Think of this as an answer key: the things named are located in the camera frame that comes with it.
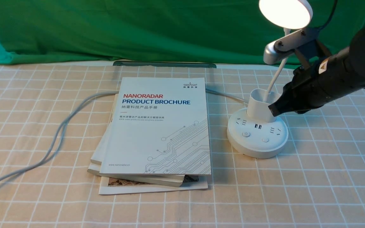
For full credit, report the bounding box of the grey lamp power cable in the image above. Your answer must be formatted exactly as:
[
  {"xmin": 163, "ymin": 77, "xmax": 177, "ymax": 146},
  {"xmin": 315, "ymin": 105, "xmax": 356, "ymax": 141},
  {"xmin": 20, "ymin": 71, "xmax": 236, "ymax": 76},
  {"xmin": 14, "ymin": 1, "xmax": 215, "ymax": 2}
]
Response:
[{"xmin": 0, "ymin": 89, "xmax": 248, "ymax": 194}]

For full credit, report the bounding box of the bottom white booklet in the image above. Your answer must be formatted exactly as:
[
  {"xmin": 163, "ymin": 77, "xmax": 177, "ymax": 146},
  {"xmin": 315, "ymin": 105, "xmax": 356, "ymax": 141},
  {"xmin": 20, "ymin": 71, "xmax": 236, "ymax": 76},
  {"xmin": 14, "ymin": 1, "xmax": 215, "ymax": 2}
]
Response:
[{"xmin": 99, "ymin": 176, "xmax": 208, "ymax": 196}]

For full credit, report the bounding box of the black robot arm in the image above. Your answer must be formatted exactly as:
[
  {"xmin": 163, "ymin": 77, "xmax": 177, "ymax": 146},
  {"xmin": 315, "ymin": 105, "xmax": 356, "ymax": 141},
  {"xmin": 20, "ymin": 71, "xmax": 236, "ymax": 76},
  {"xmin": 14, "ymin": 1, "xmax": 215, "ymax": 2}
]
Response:
[{"xmin": 263, "ymin": 27, "xmax": 365, "ymax": 117}]

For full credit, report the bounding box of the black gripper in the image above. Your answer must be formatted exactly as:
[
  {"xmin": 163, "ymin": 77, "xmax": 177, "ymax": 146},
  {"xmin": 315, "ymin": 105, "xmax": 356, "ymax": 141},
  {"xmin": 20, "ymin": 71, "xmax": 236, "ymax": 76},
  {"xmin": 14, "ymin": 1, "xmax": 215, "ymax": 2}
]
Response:
[{"xmin": 268, "ymin": 58, "xmax": 332, "ymax": 117}]

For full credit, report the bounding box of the white desk lamp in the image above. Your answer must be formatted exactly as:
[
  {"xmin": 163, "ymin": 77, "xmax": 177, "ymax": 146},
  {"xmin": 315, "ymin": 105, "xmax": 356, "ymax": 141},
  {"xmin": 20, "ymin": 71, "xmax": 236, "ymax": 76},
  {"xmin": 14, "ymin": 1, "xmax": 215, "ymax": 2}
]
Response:
[{"xmin": 227, "ymin": 0, "xmax": 313, "ymax": 159}]

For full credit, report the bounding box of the checkered beige tablecloth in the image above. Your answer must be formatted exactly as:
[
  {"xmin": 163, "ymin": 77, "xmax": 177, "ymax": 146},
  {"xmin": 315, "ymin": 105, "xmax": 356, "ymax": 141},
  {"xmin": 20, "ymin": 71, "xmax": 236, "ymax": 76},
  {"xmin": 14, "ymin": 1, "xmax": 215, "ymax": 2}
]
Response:
[{"xmin": 0, "ymin": 65, "xmax": 365, "ymax": 228}]

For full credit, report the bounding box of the white Nanoradar product brochure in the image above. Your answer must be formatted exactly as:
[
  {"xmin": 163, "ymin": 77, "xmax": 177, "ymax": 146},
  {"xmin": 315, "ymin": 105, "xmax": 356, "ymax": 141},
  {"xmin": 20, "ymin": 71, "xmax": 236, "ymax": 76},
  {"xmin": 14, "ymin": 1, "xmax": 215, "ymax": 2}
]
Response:
[{"xmin": 100, "ymin": 77, "xmax": 211, "ymax": 176}]

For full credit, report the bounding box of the white booklet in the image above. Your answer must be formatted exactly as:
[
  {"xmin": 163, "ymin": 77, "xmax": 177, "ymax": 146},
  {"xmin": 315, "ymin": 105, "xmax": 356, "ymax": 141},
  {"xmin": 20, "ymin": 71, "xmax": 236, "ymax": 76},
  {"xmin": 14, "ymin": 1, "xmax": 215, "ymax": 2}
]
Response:
[
  {"xmin": 87, "ymin": 95, "xmax": 199, "ymax": 187},
  {"xmin": 99, "ymin": 176, "xmax": 208, "ymax": 196}
]

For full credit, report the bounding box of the green backdrop cloth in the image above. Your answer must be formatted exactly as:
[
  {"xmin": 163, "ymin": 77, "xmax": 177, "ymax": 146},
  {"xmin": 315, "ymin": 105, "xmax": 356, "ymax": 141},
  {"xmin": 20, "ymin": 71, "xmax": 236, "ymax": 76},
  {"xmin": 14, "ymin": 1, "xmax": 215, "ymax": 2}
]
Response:
[{"xmin": 0, "ymin": 0, "xmax": 365, "ymax": 68}]

